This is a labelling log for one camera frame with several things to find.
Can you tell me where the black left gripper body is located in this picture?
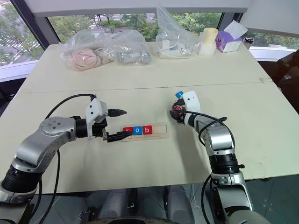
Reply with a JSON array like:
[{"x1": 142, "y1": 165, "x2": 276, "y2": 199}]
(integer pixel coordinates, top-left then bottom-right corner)
[{"x1": 92, "y1": 118, "x2": 110, "y2": 141}]

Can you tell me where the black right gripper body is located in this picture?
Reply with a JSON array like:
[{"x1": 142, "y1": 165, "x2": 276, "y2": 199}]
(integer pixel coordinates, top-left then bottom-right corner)
[{"x1": 175, "y1": 99, "x2": 188, "y2": 125}]

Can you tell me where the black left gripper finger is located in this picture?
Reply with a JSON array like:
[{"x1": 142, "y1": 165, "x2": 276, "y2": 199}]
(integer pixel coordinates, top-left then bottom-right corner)
[
  {"x1": 107, "y1": 109, "x2": 128, "y2": 118},
  {"x1": 107, "y1": 131, "x2": 134, "y2": 143}
]

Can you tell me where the wooden letter tray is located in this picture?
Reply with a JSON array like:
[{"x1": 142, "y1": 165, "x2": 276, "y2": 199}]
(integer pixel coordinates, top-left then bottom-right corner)
[{"x1": 121, "y1": 124, "x2": 169, "y2": 142}]

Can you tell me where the grey rounded robot leg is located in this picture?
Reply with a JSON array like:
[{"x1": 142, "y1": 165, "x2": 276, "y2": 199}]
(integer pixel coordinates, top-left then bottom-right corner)
[
  {"x1": 164, "y1": 183, "x2": 196, "y2": 224},
  {"x1": 99, "y1": 188, "x2": 133, "y2": 221}
]

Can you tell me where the grey cylindrical item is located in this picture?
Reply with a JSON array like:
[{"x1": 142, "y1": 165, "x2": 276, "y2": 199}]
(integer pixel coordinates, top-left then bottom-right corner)
[{"x1": 116, "y1": 51, "x2": 152, "y2": 65}]

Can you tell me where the pink cloth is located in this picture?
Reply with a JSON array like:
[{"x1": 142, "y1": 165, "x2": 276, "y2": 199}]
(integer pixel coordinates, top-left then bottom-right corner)
[{"x1": 68, "y1": 47, "x2": 102, "y2": 70}]

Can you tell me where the cream plastic container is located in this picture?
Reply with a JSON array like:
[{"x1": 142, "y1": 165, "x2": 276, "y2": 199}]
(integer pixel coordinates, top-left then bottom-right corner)
[{"x1": 198, "y1": 27, "x2": 219, "y2": 56}]

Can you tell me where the clear bag with grey item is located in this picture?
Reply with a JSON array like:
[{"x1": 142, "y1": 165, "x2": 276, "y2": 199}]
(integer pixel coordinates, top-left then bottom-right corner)
[{"x1": 102, "y1": 29, "x2": 153, "y2": 65}]

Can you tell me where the clear bag with pink cloth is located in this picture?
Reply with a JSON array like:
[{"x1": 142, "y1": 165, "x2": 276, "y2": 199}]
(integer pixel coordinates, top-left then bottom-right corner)
[{"x1": 59, "y1": 29, "x2": 119, "y2": 71}]

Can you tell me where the purple tissue box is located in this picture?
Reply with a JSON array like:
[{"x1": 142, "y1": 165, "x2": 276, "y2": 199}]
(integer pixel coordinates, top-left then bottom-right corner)
[{"x1": 215, "y1": 20, "x2": 249, "y2": 54}]

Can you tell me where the small dark jar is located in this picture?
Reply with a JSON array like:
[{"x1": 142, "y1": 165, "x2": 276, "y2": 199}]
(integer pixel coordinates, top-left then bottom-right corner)
[{"x1": 242, "y1": 36, "x2": 255, "y2": 50}]

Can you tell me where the brown chair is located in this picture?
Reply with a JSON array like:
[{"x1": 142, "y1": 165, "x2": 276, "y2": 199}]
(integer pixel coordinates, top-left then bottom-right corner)
[{"x1": 271, "y1": 48, "x2": 299, "y2": 112}]

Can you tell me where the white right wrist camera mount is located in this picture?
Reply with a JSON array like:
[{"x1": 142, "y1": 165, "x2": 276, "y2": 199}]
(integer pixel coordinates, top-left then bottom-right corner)
[{"x1": 182, "y1": 91, "x2": 202, "y2": 126}]

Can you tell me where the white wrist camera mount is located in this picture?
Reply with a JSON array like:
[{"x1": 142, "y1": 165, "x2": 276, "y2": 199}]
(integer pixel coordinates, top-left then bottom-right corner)
[
  {"x1": 85, "y1": 98, "x2": 109, "y2": 138},
  {"x1": 182, "y1": 91, "x2": 202, "y2": 126}
]

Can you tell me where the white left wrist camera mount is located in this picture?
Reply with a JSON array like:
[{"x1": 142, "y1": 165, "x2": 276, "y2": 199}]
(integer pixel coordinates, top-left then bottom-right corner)
[{"x1": 85, "y1": 98, "x2": 109, "y2": 138}]

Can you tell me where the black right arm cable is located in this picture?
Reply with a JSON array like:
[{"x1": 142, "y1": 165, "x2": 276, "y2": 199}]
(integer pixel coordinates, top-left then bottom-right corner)
[{"x1": 183, "y1": 111, "x2": 228, "y2": 224}]

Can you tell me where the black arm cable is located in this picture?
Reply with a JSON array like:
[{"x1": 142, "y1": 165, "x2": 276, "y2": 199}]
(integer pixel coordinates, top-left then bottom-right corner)
[
  {"x1": 35, "y1": 94, "x2": 98, "y2": 224},
  {"x1": 183, "y1": 111, "x2": 228, "y2": 224}
]

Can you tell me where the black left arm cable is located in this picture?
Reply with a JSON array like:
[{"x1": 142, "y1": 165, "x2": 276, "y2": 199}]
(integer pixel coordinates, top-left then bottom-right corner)
[{"x1": 35, "y1": 94, "x2": 98, "y2": 224}]

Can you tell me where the white cable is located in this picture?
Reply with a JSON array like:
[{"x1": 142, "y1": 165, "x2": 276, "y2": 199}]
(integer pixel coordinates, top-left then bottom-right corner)
[{"x1": 158, "y1": 47, "x2": 193, "y2": 58}]

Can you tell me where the clear bag with white cable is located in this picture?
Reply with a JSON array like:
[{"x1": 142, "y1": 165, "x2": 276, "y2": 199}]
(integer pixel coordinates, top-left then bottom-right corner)
[{"x1": 155, "y1": 4, "x2": 202, "y2": 60}]

